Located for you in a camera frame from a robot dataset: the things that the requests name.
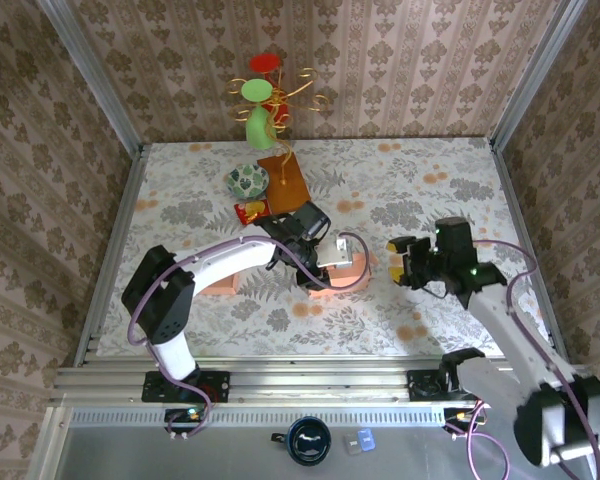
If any red snack packet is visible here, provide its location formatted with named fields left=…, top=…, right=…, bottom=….
left=234, top=198, right=272, bottom=226

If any floral tablecloth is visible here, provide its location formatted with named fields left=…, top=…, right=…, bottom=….
left=97, top=137, right=554, bottom=359

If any leaf pattern bowl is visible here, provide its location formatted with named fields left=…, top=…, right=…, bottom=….
left=227, top=163, right=270, bottom=199

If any green plastic goblet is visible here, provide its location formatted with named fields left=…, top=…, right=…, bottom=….
left=241, top=78, right=276, bottom=151

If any small controller board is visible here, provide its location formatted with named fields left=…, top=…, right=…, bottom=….
left=164, top=407, right=206, bottom=434
left=443, top=407, right=486, bottom=431

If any dark blue mug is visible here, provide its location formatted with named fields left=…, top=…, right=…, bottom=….
left=271, top=417, right=334, bottom=467

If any red plastic goblet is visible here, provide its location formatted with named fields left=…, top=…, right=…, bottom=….
left=248, top=52, right=291, bottom=136

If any steel shelf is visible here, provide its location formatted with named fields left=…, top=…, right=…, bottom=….
left=27, top=404, right=600, bottom=480

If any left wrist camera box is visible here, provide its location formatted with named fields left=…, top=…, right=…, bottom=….
left=317, top=238, right=355, bottom=270

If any gold wire rack wooden base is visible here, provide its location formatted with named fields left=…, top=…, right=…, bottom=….
left=224, top=67, right=331, bottom=217

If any aluminium frame rail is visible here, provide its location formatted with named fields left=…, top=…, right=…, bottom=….
left=49, top=357, right=594, bottom=409

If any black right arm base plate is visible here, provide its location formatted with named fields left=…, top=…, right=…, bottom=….
left=407, top=368, right=500, bottom=402

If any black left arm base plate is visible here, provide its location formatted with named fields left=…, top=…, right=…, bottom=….
left=141, top=370, right=231, bottom=404

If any aluminium frame post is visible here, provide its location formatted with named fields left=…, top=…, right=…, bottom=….
left=489, top=0, right=589, bottom=151
left=37, top=0, right=146, bottom=159

